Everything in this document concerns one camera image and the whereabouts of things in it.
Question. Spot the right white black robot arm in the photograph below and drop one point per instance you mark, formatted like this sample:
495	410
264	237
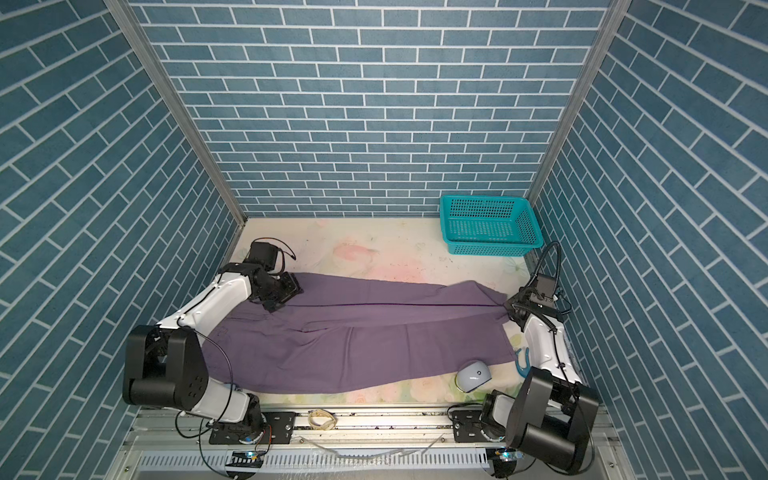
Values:
552	415

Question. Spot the beige rubber band loop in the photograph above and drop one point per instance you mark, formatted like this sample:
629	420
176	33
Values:
320	419

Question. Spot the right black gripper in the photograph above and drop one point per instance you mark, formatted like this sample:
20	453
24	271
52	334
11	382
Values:
514	302

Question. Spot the white slotted cable duct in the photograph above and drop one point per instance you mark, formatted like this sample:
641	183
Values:
315	460

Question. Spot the purple trousers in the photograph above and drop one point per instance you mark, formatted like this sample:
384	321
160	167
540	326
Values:
343	334

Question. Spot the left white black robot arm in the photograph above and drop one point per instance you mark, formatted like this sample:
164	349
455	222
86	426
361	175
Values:
175	364

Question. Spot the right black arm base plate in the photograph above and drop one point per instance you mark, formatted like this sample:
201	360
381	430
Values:
467	425

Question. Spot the blue garden rake yellow handle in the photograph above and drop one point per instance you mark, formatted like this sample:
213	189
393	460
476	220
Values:
522	361

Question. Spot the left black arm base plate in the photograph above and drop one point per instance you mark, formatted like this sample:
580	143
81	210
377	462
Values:
265	428

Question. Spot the grey computer mouse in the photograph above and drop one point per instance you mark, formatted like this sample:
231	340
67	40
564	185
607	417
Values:
472	376

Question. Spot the teal plastic mesh basket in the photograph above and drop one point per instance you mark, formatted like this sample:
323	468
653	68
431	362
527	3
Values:
489	226

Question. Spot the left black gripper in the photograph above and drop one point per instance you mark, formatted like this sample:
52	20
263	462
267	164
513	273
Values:
292	285

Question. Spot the aluminium front rail frame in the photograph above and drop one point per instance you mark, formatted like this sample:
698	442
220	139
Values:
390	428

